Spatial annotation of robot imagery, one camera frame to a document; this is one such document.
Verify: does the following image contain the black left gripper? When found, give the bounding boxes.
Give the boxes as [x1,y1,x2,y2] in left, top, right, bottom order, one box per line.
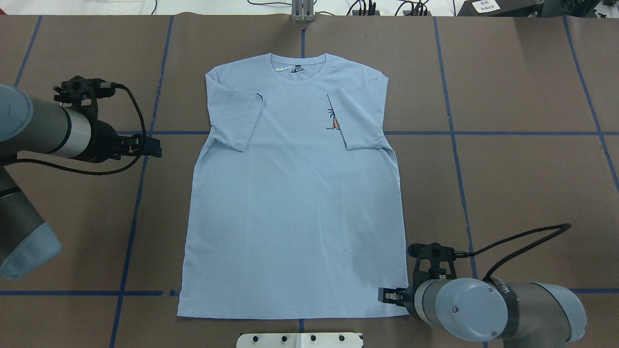
[86,120,162,163]

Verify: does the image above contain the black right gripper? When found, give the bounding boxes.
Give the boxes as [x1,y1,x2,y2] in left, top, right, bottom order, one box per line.
[378,283,421,319]

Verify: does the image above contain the light blue t-shirt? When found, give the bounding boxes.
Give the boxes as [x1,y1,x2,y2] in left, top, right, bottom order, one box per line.
[177,54,408,319]

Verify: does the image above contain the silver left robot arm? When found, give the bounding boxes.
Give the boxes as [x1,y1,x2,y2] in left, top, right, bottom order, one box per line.
[0,76,162,281]

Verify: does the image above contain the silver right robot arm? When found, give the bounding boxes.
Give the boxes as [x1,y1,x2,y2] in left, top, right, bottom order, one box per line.
[378,277,588,348]

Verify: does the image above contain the black box with label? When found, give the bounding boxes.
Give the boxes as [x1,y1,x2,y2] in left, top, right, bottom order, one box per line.
[456,0,544,17]

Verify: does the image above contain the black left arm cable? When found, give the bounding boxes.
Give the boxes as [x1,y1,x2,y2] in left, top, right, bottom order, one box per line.
[15,83,147,175]

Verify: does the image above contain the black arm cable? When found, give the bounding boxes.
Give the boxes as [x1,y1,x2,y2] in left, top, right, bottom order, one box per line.
[455,223,573,282]
[15,83,147,175]

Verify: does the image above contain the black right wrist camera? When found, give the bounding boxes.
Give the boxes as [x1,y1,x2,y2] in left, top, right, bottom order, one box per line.
[407,243,457,284]

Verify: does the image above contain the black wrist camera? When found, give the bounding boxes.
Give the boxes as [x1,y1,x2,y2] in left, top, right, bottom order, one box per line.
[53,75,117,119]
[407,243,457,284]

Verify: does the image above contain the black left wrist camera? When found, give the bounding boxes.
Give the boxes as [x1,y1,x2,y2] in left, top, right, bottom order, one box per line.
[53,75,117,119]

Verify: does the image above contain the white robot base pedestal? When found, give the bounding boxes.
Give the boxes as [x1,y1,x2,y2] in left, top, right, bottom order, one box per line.
[236,332,365,348]

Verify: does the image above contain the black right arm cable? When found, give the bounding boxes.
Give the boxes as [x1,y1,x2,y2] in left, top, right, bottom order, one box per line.
[455,223,573,282]

